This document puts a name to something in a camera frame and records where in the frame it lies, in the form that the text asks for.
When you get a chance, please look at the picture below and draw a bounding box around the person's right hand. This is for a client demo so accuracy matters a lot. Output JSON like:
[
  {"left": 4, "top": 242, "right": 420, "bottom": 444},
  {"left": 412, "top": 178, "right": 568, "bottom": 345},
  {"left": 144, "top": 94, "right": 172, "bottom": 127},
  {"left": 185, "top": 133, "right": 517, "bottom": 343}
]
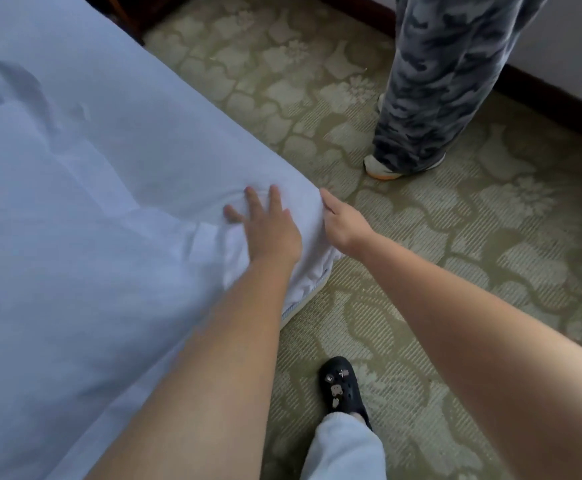
[{"left": 319, "top": 187, "right": 377, "bottom": 261}]

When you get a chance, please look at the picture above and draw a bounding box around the person's left hand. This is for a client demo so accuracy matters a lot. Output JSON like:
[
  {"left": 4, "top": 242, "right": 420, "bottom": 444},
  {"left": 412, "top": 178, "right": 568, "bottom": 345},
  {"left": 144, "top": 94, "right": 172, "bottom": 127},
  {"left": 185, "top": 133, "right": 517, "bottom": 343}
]
[{"left": 223, "top": 185, "right": 304, "bottom": 271}]

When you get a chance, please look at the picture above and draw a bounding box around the white bed sheet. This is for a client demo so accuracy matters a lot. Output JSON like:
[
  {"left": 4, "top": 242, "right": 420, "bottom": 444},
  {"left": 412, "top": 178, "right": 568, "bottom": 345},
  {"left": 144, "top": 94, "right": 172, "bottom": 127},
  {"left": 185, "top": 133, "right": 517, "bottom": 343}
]
[{"left": 0, "top": 0, "right": 342, "bottom": 480}]

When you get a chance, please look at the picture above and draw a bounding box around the person's right forearm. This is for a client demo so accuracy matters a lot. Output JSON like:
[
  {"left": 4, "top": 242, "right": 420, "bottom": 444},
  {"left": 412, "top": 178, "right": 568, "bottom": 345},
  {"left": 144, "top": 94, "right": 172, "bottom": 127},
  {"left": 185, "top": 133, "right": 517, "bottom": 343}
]
[{"left": 356, "top": 235, "right": 582, "bottom": 480}]

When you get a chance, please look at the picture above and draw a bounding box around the person's left forearm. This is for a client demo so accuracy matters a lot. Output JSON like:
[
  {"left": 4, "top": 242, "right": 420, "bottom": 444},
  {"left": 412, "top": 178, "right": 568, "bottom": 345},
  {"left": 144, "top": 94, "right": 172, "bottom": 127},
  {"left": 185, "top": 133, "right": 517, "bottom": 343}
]
[{"left": 85, "top": 257, "right": 297, "bottom": 480}]

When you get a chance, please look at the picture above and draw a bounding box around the person's black right shoe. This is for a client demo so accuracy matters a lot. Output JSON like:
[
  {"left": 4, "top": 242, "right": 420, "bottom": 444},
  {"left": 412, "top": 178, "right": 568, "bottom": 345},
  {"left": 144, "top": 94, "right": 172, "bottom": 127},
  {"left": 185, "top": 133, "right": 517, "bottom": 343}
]
[{"left": 318, "top": 355, "right": 372, "bottom": 428}]

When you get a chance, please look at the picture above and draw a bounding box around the wooden chair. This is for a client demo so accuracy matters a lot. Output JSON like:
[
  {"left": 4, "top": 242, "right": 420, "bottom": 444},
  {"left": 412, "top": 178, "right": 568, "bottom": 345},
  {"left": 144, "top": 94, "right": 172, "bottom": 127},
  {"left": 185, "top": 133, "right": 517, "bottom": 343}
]
[{"left": 99, "top": 0, "right": 187, "bottom": 41}]

